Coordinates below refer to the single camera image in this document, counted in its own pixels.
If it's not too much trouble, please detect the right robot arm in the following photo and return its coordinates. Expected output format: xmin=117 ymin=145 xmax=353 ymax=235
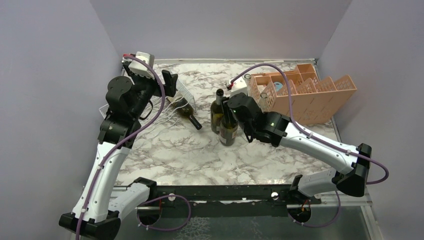
xmin=222 ymin=93 xmax=372 ymax=204

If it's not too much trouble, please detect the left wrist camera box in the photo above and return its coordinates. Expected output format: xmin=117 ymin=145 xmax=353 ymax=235
xmin=122 ymin=51 xmax=155 ymax=79

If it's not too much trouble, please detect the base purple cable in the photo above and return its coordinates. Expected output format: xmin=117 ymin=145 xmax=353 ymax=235
xmin=287 ymin=190 xmax=342 ymax=229
xmin=136 ymin=194 xmax=193 ymax=233

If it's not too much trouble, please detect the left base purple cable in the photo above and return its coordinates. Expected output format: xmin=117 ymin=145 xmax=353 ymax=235
xmin=136 ymin=194 xmax=193 ymax=233

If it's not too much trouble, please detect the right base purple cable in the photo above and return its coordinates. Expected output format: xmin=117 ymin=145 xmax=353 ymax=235
xmin=287 ymin=190 xmax=342 ymax=229

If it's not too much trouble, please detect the green wine bottle front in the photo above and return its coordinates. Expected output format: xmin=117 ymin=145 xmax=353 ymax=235
xmin=167 ymin=96 xmax=203 ymax=130

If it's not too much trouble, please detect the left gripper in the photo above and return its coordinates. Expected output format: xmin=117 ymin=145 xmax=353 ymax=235
xmin=124 ymin=62 xmax=178 ymax=119

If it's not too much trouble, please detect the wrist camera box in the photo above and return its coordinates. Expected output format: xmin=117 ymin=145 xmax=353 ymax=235
xmin=122 ymin=51 xmax=155 ymax=79
xmin=226 ymin=78 xmax=248 ymax=98

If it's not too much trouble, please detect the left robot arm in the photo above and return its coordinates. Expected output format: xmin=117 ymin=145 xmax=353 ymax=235
xmin=59 ymin=70 xmax=178 ymax=240

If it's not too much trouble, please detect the clear glass bottle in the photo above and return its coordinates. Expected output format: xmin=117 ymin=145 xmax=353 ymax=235
xmin=258 ymin=92 xmax=269 ymax=112
xmin=243 ymin=73 xmax=252 ymax=84

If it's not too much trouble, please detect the green bottle silver neck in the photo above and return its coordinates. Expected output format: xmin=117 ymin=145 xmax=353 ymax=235
xmin=210 ymin=89 xmax=224 ymax=134

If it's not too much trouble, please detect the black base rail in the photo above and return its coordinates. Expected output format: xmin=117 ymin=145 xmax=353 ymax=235
xmin=136 ymin=184 xmax=321 ymax=221

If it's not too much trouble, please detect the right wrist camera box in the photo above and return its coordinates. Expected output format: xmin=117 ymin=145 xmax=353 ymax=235
xmin=226 ymin=78 xmax=248 ymax=98

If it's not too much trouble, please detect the green bottle black neck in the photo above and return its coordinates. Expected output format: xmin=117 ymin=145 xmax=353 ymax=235
xmin=219 ymin=101 xmax=239 ymax=146

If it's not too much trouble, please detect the white wire wine rack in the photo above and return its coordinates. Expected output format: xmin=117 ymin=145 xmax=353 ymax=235
xmin=99 ymin=70 xmax=202 ymax=138

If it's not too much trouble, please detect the clear glass bottle right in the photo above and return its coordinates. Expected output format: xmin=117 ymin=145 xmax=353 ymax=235
xmin=258 ymin=92 xmax=269 ymax=112

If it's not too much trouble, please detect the clear glass bottle back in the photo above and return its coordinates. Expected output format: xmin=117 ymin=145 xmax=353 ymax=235
xmin=243 ymin=73 xmax=252 ymax=84

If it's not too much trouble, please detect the peach plastic crate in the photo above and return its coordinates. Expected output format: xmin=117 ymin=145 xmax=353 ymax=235
xmin=249 ymin=63 xmax=357 ymax=125

